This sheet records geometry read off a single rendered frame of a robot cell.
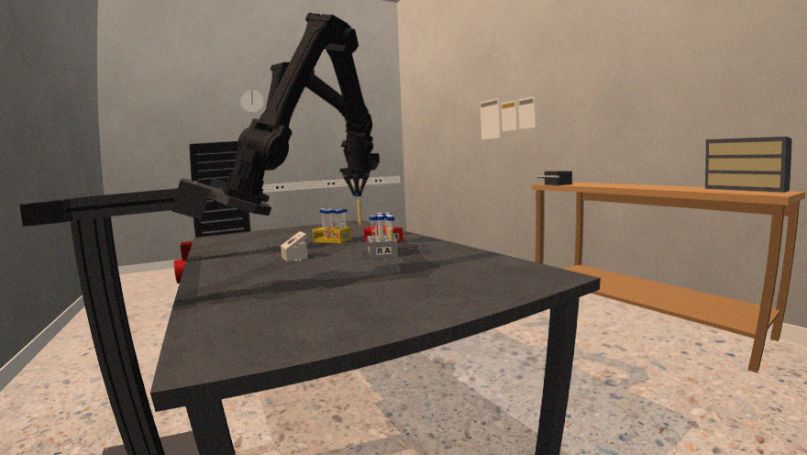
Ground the yellow tube rack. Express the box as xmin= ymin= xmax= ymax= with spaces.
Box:
xmin=313 ymin=227 xmax=351 ymax=243

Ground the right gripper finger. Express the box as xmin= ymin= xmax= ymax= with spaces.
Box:
xmin=343 ymin=175 xmax=356 ymax=196
xmin=352 ymin=174 xmax=369 ymax=196

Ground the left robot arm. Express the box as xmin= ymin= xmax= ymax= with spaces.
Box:
xmin=263 ymin=62 xmax=347 ymax=171

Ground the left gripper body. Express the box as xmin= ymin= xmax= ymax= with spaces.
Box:
xmin=341 ymin=133 xmax=352 ymax=150

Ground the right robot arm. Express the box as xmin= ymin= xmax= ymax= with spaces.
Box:
xmin=223 ymin=13 xmax=373 ymax=205

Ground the red lego plate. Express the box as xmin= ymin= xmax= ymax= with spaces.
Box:
xmin=364 ymin=226 xmax=403 ymax=242

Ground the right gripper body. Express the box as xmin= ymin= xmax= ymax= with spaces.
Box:
xmin=340 ymin=151 xmax=372 ymax=175

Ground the grey tube rack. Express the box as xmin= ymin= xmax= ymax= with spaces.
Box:
xmin=367 ymin=235 xmax=398 ymax=259

